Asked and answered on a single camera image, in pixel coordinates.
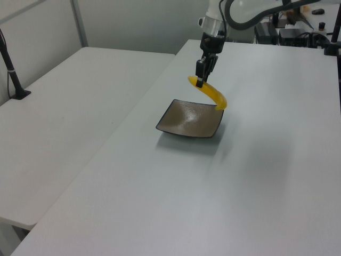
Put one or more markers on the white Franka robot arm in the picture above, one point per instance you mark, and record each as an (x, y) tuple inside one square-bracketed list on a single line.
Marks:
[(213, 25)]

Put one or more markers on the yellow banana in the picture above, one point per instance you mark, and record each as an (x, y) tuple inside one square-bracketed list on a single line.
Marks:
[(213, 94)]

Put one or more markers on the grey aluminium frame post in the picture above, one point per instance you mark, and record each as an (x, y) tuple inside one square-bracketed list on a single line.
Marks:
[(80, 24)]

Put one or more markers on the white side table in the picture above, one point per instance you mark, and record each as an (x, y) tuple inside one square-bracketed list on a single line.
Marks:
[(58, 120)]

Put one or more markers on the square brown ceramic plate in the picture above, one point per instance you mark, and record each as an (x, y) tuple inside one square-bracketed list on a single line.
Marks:
[(189, 120)]

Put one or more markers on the black electronics box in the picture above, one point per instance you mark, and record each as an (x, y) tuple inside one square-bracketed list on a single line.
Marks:
[(266, 33), (294, 37)]

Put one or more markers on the black clamp stand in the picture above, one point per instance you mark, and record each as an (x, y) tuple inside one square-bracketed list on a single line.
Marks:
[(333, 42)]

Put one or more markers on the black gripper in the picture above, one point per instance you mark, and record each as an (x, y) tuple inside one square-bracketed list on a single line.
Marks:
[(211, 44)]

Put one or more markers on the black computer mouse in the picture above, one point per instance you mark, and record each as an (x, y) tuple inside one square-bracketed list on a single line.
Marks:
[(318, 11)]

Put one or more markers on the black camera stand pole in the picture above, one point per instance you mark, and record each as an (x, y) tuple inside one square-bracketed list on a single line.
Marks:
[(12, 74)]

